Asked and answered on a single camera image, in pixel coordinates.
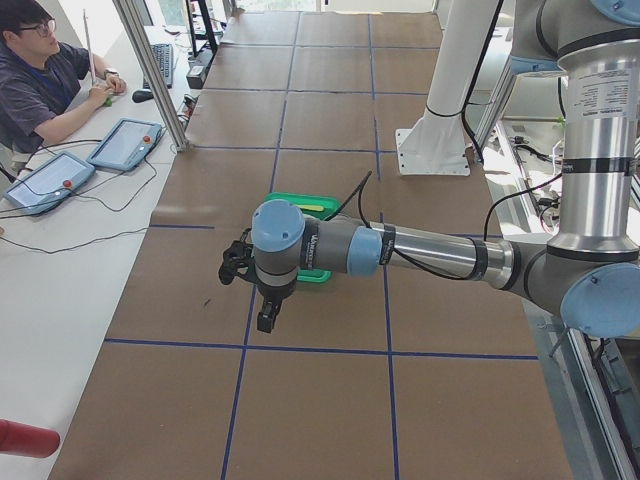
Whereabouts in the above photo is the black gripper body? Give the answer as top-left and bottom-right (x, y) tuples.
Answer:
(258, 282), (296, 313)

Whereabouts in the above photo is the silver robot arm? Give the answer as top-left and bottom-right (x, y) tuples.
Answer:
(248, 1), (639, 338)

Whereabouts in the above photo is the yellow plastic spoon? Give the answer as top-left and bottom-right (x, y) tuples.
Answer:
(296, 204), (325, 212)

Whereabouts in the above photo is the green plastic tray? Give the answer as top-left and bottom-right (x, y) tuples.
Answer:
(265, 192), (340, 283)

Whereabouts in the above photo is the white side desk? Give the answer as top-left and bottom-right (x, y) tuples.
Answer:
(0, 24), (201, 480)

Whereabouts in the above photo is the blue teach pendant far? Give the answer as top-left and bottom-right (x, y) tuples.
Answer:
(86, 118), (162, 172)

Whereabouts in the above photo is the blue teach pendant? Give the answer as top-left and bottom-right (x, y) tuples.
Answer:
(3, 152), (95, 215)
(86, 118), (162, 172)

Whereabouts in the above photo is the black computer mouse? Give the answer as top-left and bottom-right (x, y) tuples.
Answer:
(131, 89), (154, 103)

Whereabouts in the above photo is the blue teach pendant near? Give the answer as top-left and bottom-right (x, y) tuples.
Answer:
(3, 152), (95, 215)

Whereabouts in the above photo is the black keyboard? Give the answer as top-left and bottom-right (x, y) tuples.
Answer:
(151, 43), (174, 89)

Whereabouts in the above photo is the red cylinder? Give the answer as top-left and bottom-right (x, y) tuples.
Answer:
(1, 419), (60, 458)

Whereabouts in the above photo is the seated person in grey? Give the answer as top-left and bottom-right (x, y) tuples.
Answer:
(1, 1), (127, 153)

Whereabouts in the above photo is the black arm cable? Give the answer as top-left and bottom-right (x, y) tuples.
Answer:
(325, 170), (561, 281)

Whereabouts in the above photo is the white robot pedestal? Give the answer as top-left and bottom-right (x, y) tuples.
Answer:
(396, 0), (502, 176)

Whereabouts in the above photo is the aluminium frame post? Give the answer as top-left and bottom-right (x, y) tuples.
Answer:
(113, 0), (189, 152)

